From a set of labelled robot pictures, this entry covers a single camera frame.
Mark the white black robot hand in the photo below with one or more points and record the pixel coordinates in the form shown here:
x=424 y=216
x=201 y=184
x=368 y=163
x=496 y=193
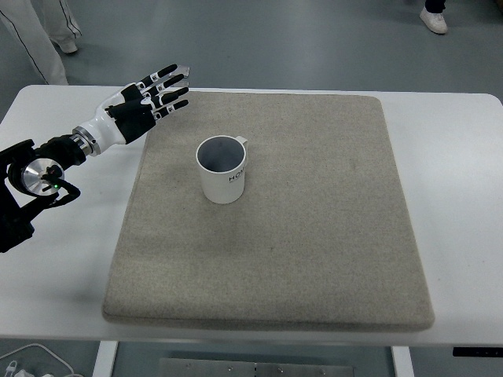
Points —
x=118 y=121

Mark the white ceramic cup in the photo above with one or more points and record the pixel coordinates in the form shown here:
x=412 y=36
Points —
x=224 y=184

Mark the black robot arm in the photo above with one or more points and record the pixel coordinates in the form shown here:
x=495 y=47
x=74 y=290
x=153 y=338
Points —
x=23 y=184

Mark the person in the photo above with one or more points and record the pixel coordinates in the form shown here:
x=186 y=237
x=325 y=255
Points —
x=432 y=19
x=39 y=47

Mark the beige fabric mat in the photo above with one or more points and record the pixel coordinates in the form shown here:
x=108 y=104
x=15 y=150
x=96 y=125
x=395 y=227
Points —
x=275 y=243

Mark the white table leg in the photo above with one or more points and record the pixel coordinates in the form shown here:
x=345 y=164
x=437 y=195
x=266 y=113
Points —
x=105 y=359
x=401 y=363

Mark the grey metal plate with screws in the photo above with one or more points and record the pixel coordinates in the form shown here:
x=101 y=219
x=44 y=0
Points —
x=255 y=369

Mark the black table control panel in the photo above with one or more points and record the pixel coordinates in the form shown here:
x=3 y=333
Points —
x=477 y=352

